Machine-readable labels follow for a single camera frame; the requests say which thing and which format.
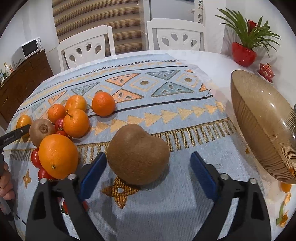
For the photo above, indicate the stemmed mandarin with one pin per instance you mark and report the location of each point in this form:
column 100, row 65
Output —
column 76, row 123

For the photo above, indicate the bottles on sideboard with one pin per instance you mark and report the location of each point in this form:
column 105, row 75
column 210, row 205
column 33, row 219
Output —
column 6, row 73

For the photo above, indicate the large orange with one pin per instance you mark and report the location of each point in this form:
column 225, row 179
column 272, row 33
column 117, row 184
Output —
column 58, row 156

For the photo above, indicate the small mandarin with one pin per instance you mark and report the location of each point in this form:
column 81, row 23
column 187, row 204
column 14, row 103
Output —
column 55, row 112

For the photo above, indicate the left white chair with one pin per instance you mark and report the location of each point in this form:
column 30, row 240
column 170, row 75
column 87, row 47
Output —
column 86, row 46

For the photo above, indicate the person's left hand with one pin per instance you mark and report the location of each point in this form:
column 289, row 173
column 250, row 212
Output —
column 6, row 185

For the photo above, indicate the large brown kiwi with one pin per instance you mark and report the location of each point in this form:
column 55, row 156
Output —
column 137, row 157

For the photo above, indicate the striped window blind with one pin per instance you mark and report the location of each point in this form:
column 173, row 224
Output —
column 73, row 17

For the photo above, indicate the patterned blue table runner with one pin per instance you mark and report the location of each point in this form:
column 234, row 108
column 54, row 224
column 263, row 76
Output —
column 209, row 189

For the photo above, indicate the white refrigerator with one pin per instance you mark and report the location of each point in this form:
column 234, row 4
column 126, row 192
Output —
column 181, row 10

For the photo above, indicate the cherry tomato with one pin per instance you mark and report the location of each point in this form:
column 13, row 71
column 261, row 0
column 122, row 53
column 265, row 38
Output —
column 63, row 133
column 59, row 124
column 64, row 208
column 35, row 158
column 43, row 174

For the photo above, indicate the amber glass bowl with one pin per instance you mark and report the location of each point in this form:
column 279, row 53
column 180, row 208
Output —
column 267, row 122

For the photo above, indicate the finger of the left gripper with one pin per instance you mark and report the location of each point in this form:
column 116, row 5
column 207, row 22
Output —
column 13, row 136

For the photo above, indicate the red star ornament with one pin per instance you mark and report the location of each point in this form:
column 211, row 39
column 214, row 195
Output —
column 266, row 72

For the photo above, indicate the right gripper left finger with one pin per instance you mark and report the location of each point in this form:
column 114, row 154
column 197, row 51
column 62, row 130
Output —
column 45, row 219

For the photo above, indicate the red potted plant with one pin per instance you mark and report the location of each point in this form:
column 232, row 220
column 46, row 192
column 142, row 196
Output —
column 253, row 35

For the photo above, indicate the small brown kiwi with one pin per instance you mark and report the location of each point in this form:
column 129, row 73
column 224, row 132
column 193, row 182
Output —
column 39, row 129

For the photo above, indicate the white chair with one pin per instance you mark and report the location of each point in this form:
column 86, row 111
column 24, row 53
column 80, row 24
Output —
column 174, row 34
column 86, row 46

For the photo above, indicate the brown wooden sideboard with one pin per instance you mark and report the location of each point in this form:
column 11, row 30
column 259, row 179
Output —
column 21, row 84

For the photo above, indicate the right white chair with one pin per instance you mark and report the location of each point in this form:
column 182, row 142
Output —
column 174, row 34

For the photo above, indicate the white microwave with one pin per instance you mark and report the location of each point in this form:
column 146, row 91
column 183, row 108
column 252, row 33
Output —
column 25, row 51

